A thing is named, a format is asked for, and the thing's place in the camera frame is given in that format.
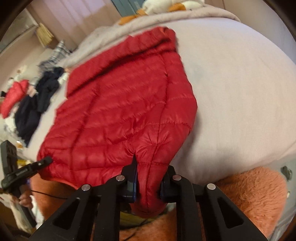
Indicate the left hand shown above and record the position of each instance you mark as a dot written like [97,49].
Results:
[25,199]

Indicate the pink beige curtain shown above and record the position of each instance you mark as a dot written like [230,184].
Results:
[73,20]

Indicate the plaid pillow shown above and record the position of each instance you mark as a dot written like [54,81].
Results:
[59,53]

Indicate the grey beige duvet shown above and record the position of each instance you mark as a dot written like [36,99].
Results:
[106,35]

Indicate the white garment under navy pile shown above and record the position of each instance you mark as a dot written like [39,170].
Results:
[63,78]

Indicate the red quilted down jacket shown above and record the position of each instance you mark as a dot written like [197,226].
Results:
[131,102]

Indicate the teal curtain with lettering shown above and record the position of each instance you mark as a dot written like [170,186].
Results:
[127,7]

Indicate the dark navy clothes pile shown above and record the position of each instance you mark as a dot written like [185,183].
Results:
[31,108]

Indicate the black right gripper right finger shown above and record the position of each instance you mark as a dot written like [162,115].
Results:
[205,212]

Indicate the white goose plush toy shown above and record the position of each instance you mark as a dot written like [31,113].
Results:
[152,7]

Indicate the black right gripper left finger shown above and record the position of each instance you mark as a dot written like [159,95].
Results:
[92,213]

